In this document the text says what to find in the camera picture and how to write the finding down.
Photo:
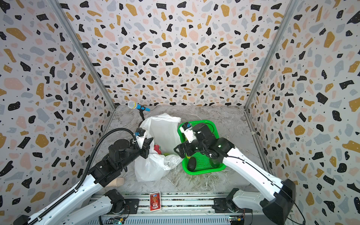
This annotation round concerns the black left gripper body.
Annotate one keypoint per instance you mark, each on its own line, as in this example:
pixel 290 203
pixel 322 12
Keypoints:
pixel 143 151

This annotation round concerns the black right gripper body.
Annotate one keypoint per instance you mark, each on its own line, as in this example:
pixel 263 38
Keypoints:
pixel 191 148

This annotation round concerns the red dragon fruit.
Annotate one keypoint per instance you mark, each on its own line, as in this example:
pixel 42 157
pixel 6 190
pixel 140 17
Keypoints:
pixel 157 149

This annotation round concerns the dark brown avocado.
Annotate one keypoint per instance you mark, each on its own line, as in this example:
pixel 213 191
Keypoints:
pixel 192 164

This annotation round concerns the white plastic bag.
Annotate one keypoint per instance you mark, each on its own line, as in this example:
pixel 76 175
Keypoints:
pixel 163 129

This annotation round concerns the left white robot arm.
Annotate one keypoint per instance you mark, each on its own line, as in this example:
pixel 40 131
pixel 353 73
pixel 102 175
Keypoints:
pixel 66 211

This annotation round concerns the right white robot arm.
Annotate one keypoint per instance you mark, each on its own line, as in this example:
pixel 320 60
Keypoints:
pixel 278 196

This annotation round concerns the green plastic perforated basket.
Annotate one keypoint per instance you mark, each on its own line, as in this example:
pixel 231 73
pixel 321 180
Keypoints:
pixel 203 165

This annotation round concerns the beige wooden peg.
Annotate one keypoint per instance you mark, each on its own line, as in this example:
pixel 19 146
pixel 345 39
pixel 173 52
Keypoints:
pixel 117 182

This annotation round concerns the red playing card box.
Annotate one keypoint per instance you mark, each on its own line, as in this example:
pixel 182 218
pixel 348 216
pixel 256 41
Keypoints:
pixel 155 201

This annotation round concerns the blue microphone on stand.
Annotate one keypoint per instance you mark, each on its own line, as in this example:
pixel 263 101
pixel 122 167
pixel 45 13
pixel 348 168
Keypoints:
pixel 140 108

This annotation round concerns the green circuit board left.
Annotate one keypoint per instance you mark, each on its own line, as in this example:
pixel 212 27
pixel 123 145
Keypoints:
pixel 117 220

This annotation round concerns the circuit board right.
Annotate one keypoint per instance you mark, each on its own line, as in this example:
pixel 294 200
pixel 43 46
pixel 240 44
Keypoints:
pixel 236 220

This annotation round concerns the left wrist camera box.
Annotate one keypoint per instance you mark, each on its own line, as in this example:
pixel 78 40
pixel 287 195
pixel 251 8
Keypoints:
pixel 140 136

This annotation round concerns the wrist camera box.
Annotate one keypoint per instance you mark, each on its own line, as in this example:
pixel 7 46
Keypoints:
pixel 187 130
pixel 140 136

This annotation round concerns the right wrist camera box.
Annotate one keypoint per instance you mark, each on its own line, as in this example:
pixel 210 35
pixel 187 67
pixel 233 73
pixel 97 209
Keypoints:
pixel 187 130

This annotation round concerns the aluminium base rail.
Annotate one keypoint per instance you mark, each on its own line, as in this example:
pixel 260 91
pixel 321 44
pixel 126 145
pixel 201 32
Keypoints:
pixel 187 209

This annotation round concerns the aluminium corner post left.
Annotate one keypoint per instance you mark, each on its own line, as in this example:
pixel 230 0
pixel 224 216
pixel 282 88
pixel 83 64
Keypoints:
pixel 55 6

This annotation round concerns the aluminium corner post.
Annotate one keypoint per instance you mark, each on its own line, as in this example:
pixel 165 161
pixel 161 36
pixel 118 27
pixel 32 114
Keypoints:
pixel 282 27
pixel 55 6

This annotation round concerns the aluminium corner post right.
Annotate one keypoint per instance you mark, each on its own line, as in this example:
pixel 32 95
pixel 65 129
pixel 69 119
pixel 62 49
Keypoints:
pixel 282 27

